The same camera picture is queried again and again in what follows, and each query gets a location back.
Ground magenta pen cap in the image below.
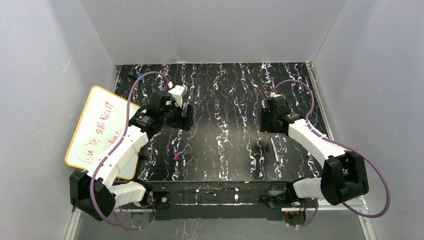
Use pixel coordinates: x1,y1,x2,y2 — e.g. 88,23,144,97
173,152,181,161

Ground white green pen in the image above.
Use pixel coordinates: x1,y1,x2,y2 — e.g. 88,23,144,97
270,137,279,163

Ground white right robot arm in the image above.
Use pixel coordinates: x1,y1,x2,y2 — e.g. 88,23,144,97
259,93,369,206

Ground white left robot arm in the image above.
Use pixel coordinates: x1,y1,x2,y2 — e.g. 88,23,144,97
69,85,193,221

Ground blue capped black marker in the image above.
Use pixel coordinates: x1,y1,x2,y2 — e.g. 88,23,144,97
127,73,145,82

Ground yellow framed whiteboard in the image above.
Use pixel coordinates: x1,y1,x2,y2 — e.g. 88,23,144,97
64,86,127,169

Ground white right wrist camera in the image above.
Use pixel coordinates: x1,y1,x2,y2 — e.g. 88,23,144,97
268,92,285,99

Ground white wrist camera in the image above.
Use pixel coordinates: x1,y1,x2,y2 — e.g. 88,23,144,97
268,92,285,99
168,85,187,107

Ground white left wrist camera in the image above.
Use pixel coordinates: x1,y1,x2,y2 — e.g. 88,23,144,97
168,85,187,107

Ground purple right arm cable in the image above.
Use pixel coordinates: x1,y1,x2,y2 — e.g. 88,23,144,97
269,79,392,228

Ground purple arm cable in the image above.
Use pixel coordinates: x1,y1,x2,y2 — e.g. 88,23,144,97
269,79,392,228
89,71,173,231

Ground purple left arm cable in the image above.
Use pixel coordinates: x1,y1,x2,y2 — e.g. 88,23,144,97
89,71,173,231

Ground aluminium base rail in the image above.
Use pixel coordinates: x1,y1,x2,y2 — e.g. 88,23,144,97
65,198,376,240

